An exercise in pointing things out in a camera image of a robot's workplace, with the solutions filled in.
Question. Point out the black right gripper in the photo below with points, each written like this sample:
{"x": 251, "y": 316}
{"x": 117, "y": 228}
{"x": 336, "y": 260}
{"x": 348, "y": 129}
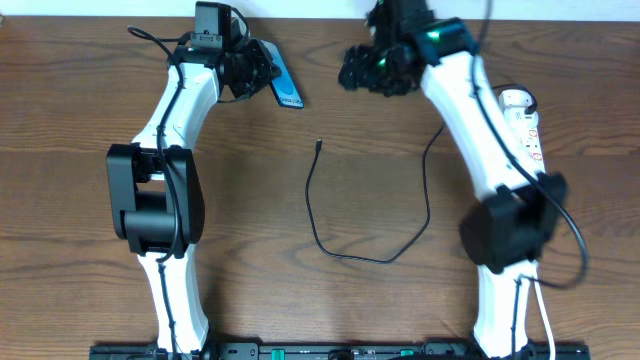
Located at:
{"x": 357, "y": 67}

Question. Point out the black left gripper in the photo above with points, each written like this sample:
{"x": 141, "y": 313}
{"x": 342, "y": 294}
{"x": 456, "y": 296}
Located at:
{"x": 258, "y": 66}

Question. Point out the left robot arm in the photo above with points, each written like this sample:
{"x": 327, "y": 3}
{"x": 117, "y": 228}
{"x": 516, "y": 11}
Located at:
{"x": 157, "y": 202}

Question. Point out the blue Galaxy smartphone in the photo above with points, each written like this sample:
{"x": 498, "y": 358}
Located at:
{"x": 283, "y": 86}

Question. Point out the white power strip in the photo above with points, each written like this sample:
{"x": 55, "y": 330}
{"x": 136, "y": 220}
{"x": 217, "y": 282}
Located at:
{"x": 525, "y": 128}

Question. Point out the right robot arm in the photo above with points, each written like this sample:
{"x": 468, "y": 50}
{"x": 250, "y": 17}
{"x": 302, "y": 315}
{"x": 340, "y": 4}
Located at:
{"x": 518, "y": 203}

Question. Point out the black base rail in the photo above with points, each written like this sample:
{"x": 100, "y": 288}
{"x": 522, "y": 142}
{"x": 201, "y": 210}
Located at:
{"x": 252, "y": 351}

